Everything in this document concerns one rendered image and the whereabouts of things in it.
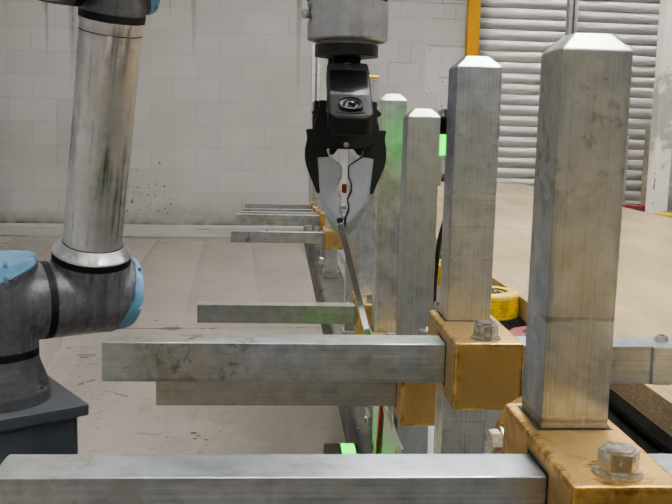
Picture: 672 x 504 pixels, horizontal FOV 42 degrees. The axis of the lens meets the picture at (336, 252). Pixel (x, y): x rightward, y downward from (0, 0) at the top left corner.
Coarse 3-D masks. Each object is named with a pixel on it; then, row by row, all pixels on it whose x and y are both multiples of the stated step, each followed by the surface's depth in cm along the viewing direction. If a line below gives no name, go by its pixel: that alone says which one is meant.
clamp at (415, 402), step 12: (396, 384) 91; (408, 384) 88; (420, 384) 88; (432, 384) 88; (396, 396) 91; (408, 396) 88; (420, 396) 88; (432, 396) 88; (396, 408) 91; (408, 408) 88; (420, 408) 88; (432, 408) 88; (408, 420) 88; (420, 420) 89; (432, 420) 89
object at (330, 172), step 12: (324, 168) 96; (336, 168) 97; (324, 180) 97; (336, 180) 97; (324, 192) 97; (336, 192) 97; (324, 204) 97; (336, 204) 97; (336, 216) 97; (336, 228) 98
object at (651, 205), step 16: (656, 64) 254; (656, 80) 254; (656, 96) 254; (656, 112) 254; (656, 128) 254; (656, 144) 254; (656, 160) 254; (656, 176) 255; (656, 192) 256; (656, 208) 256
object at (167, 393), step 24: (168, 384) 90; (192, 384) 90; (216, 384) 90; (240, 384) 90; (264, 384) 91; (288, 384) 91; (312, 384) 91; (336, 384) 91; (360, 384) 91; (384, 384) 91
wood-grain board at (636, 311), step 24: (504, 192) 322; (528, 192) 325; (504, 216) 229; (528, 216) 231; (624, 216) 238; (648, 216) 239; (504, 240) 178; (528, 240) 179; (624, 240) 183; (648, 240) 184; (504, 264) 146; (528, 264) 146; (624, 264) 149; (648, 264) 150; (624, 288) 126; (648, 288) 126; (624, 312) 109; (648, 312) 109; (624, 336) 96; (624, 384) 82; (648, 384) 77; (648, 408) 76
